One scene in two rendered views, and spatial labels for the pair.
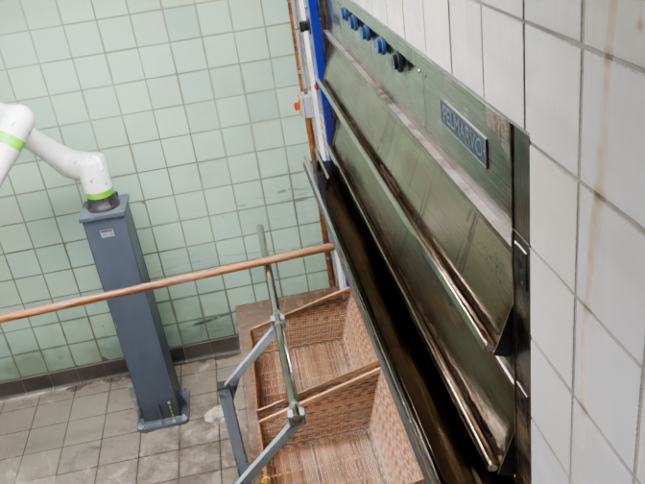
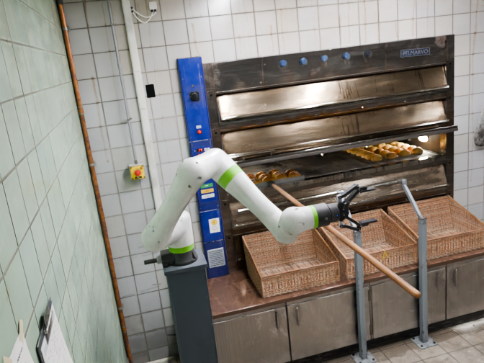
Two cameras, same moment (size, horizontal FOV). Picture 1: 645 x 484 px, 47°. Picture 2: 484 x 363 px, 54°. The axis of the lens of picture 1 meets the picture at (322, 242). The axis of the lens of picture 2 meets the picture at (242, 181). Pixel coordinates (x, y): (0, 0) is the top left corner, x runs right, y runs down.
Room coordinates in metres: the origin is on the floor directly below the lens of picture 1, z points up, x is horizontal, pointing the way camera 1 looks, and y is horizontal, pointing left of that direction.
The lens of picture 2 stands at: (3.09, 3.16, 2.15)
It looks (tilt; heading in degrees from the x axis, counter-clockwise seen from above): 15 degrees down; 262
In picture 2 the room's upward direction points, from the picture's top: 7 degrees counter-clockwise
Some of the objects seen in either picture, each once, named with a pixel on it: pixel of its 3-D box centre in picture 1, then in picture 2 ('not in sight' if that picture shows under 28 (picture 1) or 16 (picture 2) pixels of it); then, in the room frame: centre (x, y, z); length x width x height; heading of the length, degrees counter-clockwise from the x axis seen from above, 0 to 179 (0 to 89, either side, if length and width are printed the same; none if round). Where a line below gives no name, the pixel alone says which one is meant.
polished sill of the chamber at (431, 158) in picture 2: not in sight; (341, 175); (1.86, -0.23, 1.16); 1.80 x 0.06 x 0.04; 5
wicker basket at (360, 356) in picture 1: (311, 358); (289, 257); (2.41, 0.11, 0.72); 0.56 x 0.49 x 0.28; 4
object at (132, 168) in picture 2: (307, 104); (137, 171); (3.35, -0.02, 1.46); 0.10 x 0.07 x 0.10; 5
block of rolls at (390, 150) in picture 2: not in sight; (380, 148); (1.32, -0.69, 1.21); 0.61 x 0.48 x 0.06; 95
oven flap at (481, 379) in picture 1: (392, 219); (340, 126); (1.86, -0.20, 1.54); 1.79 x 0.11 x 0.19; 5
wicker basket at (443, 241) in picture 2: not in sight; (436, 225); (1.22, 0.01, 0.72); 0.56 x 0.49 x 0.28; 4
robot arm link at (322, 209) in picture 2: not in sight; (320, 214); (2.56, 1.41, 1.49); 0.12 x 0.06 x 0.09; 96
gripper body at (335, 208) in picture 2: not in sight; (337, 212); (2.48, 1.41, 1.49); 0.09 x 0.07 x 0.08; 6
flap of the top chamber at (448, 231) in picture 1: (383, 131); (338, 91); (1.86, -0.20, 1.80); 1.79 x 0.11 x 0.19; 5
